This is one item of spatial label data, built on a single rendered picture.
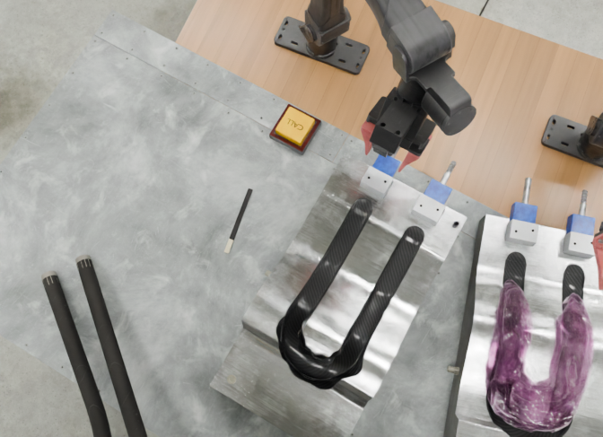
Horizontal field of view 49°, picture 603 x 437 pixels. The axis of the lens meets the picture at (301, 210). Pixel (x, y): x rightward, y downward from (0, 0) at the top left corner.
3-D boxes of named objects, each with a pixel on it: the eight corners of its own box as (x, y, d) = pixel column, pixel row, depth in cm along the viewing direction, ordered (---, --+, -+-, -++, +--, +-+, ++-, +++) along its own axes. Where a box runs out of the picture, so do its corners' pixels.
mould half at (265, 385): (343, 167, 135) (345, 144, 122) (458, 228, 131) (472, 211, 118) (214, 385, 124) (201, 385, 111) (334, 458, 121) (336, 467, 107)
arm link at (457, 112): (485, 117, 99) (493, 64, 88) (437, 144, 98) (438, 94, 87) (441, 68, 104) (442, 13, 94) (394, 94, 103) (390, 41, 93)
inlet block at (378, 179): (390, 134, 130) (393, 124, 125) (413, 145, 129) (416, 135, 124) (358, 189, 127) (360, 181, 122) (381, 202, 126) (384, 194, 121)
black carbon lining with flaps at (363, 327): (356, 196, 126) (359, 181, 117) (432, 237, 124) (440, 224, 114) (263, 357, 119) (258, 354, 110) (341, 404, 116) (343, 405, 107)
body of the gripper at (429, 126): (420, 152, 105) (437, 118, 100) (363, 123, 107) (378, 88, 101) (432, 131, 109) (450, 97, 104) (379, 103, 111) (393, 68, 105)
